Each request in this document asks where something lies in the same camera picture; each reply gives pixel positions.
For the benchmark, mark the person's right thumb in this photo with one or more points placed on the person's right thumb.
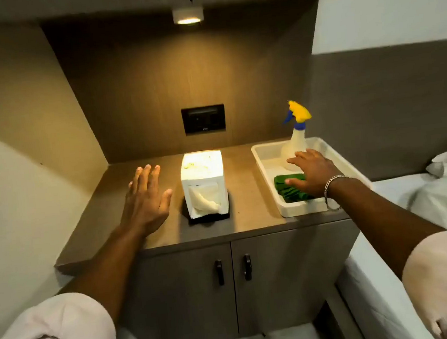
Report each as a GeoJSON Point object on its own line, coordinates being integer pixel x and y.
{"type": "Point", "coordinates": [295, 183]}

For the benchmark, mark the person's left little finger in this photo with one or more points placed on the person's left little finger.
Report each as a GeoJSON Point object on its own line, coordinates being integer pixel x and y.
{"type": "Point", "coordinates": [132, 189]}

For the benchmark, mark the green cleaning cloth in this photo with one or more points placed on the green cleaning cloth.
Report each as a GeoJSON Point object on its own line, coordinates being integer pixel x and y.
{"type": "Point", "coordinates": [288, 192]}

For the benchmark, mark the person's left thumb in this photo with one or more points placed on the person's left thumb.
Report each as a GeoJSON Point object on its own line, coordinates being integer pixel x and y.
{"type": "Point", "coordinates": [167, 201]}

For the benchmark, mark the black wall socket panel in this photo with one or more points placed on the black wall socket panel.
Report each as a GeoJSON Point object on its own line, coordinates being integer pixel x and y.
{"type": "Point", "coordinates": [203, 119]}

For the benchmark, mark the person's left forearm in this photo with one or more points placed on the person's left forearm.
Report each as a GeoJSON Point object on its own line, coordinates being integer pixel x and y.
{"type": "Point", "coordinates": [107, 269]}

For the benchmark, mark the person's right forearm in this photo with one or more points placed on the person's right forearm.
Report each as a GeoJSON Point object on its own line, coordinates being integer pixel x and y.
{"type": "Point", "coordinates": [382, 221]}

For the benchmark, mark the white bed mattress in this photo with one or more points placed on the white bed mattress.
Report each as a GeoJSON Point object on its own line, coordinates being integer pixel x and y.
{"type": "Point", "coordinates": [378, 298]}

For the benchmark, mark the black tissue box base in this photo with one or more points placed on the black tissue box base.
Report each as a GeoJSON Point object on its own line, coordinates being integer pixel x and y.
{"type": "Point", "coordinates": [231, 208]}

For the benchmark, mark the wooden bedside cabinet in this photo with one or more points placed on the wooden bedside cabinet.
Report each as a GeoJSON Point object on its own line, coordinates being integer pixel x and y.
{"type": "Point", "coordinates": [249, 196]}

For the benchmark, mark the person's right middle finger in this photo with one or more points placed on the person's right middle finger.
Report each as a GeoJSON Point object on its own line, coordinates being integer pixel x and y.
{"type": "Point", "coordinates": [303, 155]}

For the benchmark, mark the person's right hand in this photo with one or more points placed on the person's right hand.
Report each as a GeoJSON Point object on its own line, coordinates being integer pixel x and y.
{"type": "Point", "coordinates": [318, 174]}

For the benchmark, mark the grey bed headboard panel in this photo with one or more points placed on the grey bed headboard panel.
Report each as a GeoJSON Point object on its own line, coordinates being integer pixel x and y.
{"type": "Point", "coordinates": [379, 109]}

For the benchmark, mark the white plastic tray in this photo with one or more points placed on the white plastic tray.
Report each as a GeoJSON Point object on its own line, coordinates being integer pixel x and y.
{"type": "Point", "coordinates": [270, 163]}

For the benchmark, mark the person's left hand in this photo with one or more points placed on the person's left hand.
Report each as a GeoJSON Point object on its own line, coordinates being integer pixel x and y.
{"type": "Point", "coordinates": [145, 206]}

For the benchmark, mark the person's left middle finger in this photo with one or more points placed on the person's left middle finger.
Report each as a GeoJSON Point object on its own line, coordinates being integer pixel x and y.
{"type": "Point", "coordinates": [147, 178]}

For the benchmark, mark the spray bottle with yellow trigger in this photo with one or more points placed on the spray bottle with yellow trigger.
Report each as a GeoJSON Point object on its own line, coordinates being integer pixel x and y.
{"type": "Point", "coordinates": [297, 138]}

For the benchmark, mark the white tissue box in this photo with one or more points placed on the white tissue box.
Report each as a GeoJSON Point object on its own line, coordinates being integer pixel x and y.
{"type": "Point", "coordinates": [202, 177]}

